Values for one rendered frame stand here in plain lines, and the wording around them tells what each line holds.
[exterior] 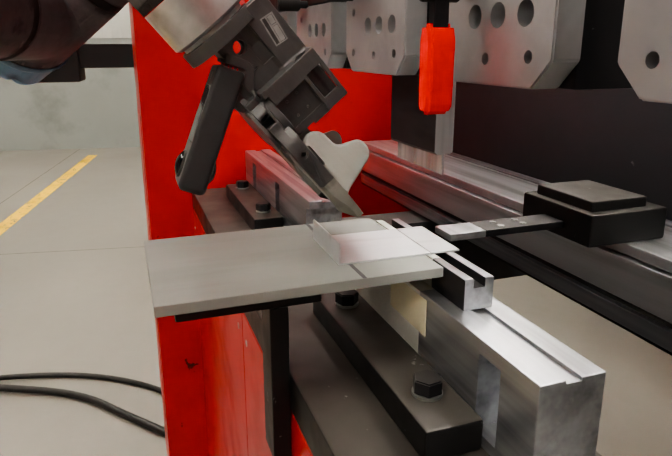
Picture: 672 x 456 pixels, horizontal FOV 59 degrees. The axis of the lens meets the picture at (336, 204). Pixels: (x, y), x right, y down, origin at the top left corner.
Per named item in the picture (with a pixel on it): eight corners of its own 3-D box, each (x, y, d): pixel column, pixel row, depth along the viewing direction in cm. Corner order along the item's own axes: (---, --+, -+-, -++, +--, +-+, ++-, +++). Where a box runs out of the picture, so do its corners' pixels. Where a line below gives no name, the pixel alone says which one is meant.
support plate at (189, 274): (144, 249, 64) (143, 240, 64) (369, 225, 73) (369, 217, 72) (154, 318, 48) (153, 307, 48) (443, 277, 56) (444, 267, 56)
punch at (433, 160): (390, 158, 67) (392, 71, 65) (406, 157, 68) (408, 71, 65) (433, 175, 58) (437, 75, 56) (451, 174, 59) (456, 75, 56)
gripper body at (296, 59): (354, 98, 53) (266, -13, 49) (284, 164, 53) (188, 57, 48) (326, 93, 60) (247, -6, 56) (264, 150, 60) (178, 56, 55)
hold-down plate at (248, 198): (226, 197, 134) (225, 184, 133) (250, 195, 135) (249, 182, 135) (255, 235, 106) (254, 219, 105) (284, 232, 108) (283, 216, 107)
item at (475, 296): (375, 244, 72) (375, 220, 71) (397, 241, 73) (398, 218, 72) (463, 311, 54) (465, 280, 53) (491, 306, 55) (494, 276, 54)
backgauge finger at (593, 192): (416, 231, 72) (418, 191, 71) (589, 212, 80) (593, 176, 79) (470, 265, 61) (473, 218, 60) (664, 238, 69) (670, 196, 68)
